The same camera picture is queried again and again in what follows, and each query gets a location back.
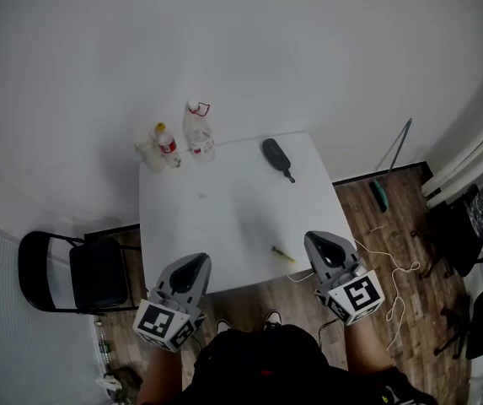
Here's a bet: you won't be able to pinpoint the person's left forearm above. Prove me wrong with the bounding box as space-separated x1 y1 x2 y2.
136 340 184 405

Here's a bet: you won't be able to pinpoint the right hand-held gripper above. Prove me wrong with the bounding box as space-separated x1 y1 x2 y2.
304 231 384 327

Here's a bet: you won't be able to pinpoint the small bottle yellow cap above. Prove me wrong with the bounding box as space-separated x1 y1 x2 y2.
153 122 179 169

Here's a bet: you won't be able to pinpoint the black pouch with loop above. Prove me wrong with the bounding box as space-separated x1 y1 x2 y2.
260 138 297 184

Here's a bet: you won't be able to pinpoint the person's right shoe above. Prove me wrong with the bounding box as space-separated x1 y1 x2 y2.
262 309 283 333

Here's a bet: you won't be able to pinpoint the white cable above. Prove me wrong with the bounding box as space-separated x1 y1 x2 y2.
286 238 421 352

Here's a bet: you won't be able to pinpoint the dark bag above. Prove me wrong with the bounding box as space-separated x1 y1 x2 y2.
96 364 143 405

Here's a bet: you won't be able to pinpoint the person's black clothing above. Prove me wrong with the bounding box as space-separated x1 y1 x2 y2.
180 324 440 405

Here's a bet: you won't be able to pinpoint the black cable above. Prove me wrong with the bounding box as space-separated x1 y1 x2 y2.
316 318 340 346

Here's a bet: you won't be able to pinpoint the white wall pipes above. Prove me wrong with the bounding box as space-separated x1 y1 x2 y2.
419 110 483 210

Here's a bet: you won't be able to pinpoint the person's right forearm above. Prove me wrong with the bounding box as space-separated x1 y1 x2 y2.
343 319 394 375

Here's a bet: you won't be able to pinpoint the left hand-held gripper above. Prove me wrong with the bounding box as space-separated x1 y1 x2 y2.
133 252 212 353

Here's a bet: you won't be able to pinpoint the large clear bottle red handle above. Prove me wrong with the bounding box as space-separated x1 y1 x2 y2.
182 100 217 164

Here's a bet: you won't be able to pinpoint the black office chair plastic wrapped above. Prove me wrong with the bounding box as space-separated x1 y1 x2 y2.
411 160 483 280

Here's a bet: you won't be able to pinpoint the broom with teal head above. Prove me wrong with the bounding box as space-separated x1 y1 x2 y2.
368 117 414 213

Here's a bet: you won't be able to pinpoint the black folding chair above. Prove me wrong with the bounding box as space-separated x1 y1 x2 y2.
17 230 142 316

